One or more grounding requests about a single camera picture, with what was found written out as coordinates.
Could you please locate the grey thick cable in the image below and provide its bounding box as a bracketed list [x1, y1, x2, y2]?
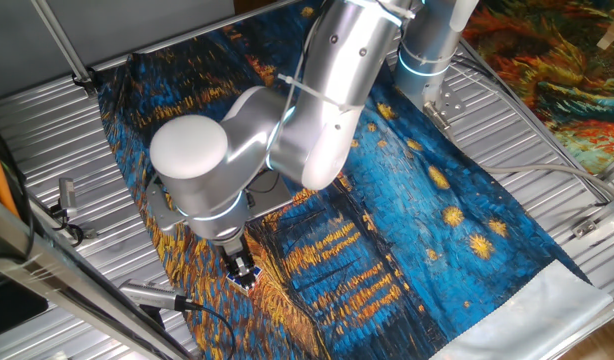
[444, 124, 614, 200]

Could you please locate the silver camera with black cable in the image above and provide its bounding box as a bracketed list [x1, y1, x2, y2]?
[119, 278, 238, 360]

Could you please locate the slanted metal pole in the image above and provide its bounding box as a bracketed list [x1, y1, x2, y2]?
[29, 0, 99, 97]

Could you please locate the blue starry night cloth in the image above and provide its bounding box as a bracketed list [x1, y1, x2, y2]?
[96, 0, 614, 360]

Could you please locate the black thick cable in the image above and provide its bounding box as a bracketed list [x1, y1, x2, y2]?
[0, 113, 36, 264]

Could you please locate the silver digital pocket scale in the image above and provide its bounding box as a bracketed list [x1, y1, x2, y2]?
[245, 169, 294, 221]

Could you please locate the aluminium frame bar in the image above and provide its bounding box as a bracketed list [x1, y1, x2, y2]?
[0, 192, 194, 360]

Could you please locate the aluminium corner bracket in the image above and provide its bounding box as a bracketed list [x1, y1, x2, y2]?
[570, 192, 614, 240]

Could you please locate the blue white Rubik's cube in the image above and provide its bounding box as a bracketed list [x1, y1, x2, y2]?
[225, 264, 264, 296]

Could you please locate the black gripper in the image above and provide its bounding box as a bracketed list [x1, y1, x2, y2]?
[219, 237, 259, 290]

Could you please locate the light wooden block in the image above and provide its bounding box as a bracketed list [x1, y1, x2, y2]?
[596, 12, 614, 51]

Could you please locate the small silver camera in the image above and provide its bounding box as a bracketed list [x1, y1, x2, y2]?
[58, 177, 79, 219]

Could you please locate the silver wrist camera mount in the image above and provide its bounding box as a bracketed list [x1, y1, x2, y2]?
[145, 178, 189, 235]

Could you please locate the orange sunflower painted cloth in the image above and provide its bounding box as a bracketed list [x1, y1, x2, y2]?
[461, 0, 614, 176]

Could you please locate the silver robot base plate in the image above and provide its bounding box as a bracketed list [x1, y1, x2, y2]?
[422, 79, 467, 133]

